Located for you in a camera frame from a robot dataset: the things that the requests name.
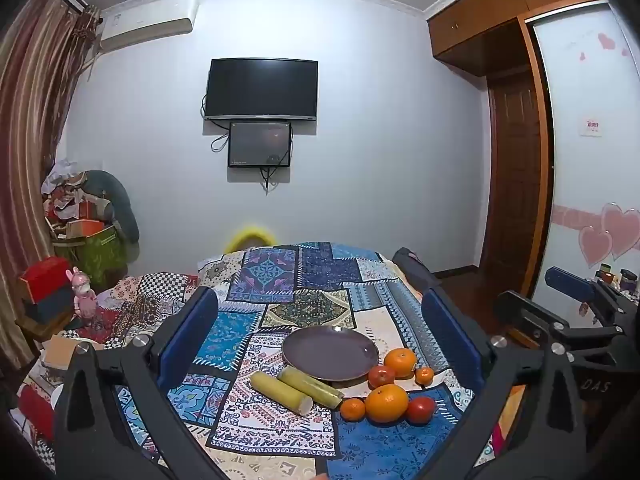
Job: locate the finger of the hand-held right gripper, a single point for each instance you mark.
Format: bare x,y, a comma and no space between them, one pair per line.
530,312
570,281

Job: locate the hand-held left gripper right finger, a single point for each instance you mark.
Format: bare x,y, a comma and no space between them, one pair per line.
446,327

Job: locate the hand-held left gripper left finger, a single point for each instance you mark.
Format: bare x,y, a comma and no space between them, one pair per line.
200,322

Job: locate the small mandarin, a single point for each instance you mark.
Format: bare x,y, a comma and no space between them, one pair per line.
424,376
353,409

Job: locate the red tomato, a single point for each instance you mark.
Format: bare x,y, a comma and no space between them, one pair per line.
381,376
421,410

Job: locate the large orange with sticker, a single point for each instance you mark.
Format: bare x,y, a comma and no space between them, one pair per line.
386,402

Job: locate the dark purple plate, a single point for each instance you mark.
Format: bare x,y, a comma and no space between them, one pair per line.
325,354

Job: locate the group of small jars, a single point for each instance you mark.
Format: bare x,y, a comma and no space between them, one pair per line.
622,280

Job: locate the checkered patterned cloth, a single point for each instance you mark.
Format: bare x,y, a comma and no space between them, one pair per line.
150,292

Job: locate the yellow round object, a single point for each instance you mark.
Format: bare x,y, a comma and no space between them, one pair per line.
245,237

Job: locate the white sliding door with hearts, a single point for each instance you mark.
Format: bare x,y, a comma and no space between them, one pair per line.
590,185

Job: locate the orange plush blanket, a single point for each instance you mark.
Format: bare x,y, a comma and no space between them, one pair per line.
506,415

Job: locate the patchwork printed blanket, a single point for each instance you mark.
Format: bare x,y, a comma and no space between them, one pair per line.
310,285

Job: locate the pink rabbit doll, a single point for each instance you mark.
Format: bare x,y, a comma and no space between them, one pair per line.
84,295

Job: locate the brown wooden door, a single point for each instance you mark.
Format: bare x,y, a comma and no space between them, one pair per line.
515,175

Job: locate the green box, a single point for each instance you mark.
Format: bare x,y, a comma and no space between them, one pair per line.
95,257

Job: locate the cardboard box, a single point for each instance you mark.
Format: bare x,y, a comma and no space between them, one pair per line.
65,350

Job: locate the grey long pillow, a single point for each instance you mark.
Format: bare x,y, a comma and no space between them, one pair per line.
117,195

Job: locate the red box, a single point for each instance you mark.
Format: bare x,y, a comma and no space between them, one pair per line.
45,277

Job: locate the wooden overhead cabinet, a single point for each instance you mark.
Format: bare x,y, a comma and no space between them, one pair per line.
480,25

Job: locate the striped brown curtain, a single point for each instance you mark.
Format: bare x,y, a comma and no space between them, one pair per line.
30,110

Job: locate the white air conditioner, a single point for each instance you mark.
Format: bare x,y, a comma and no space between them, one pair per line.
142,30

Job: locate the small black wall monitor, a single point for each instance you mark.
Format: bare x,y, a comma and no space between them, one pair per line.
260,144

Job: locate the black wall television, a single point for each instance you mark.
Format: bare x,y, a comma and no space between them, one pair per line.
262,87

